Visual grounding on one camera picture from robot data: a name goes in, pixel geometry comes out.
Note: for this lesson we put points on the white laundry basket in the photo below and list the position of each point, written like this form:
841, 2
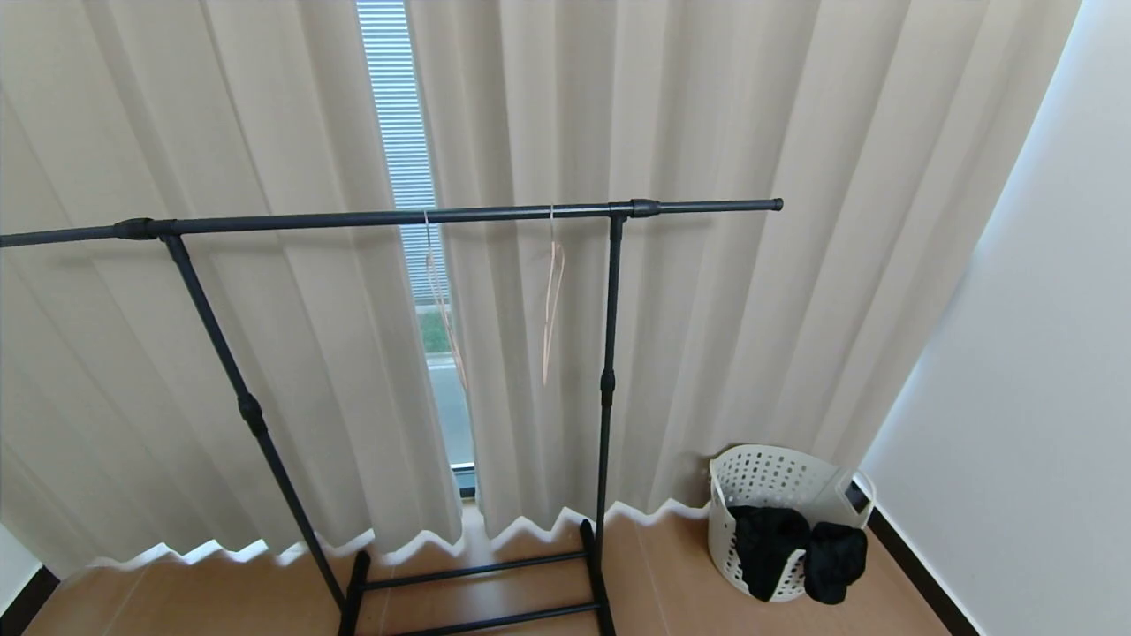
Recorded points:
778, 477

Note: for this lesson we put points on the window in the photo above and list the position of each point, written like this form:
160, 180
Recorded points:
402, 132

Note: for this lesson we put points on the pink clothes hanger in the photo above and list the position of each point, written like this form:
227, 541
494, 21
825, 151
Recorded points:
439, 296
554, 291

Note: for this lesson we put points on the black garment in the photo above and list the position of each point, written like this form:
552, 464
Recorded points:
835, 561
767, 548

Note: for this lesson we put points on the black clothes rack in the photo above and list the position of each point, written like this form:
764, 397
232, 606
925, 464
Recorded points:
353, 217

